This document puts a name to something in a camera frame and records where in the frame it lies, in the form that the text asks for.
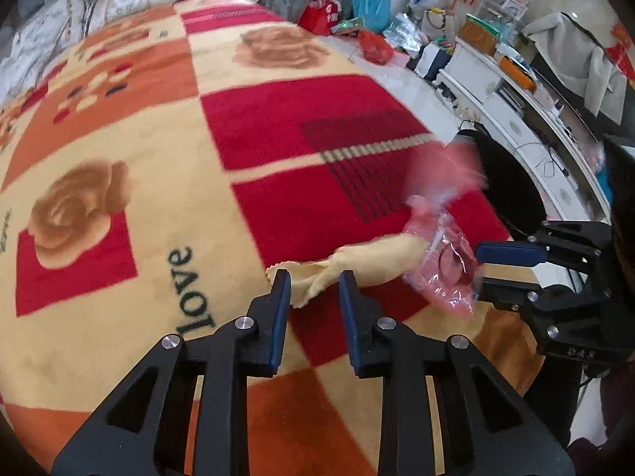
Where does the embroidered white pillow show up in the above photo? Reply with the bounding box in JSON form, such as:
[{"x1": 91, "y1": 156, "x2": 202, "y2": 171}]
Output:
[{"x1": 1, "y1": 0, "x2": 86, "y2": 104}]

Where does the white tv cabinet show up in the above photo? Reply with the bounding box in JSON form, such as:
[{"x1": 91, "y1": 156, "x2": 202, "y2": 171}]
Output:
[{"x1": 434, "y1": 40, "x2": 610, "y2": 223}]

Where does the teal gift bag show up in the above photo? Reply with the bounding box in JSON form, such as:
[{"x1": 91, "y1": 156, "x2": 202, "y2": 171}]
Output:
[{"x1": 352, "y1": 0, "x2": 391, "y2": 33}]

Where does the red gift bag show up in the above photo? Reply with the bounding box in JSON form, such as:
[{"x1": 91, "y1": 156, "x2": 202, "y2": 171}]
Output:
[{"x1": 298, "y1": 0, "x2": 342, "y2": 36}]

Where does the red orange patterned blanket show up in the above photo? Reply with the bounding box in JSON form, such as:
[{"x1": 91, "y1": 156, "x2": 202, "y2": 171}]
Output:
[{"x1": 1, "y1": 0, "x2": 456, "y2": 475}]

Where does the grey cloth on cabinet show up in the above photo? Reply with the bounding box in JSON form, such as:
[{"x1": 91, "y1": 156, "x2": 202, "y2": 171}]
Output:
[{"x1": 521, "y1": 13, "x2": 627, "y2": 125}]

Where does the pink clear plastic wrapper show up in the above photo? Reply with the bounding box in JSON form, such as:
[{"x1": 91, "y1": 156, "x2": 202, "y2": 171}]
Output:
[{"x1": 404, "y1": 140, "x2": 485, "y2": 318}]

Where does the red plastic bag on floor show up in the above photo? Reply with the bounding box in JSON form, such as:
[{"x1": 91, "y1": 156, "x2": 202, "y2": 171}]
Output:
[{"x1": 357, "y1": 29, "x2": 394, "y2": 65}]

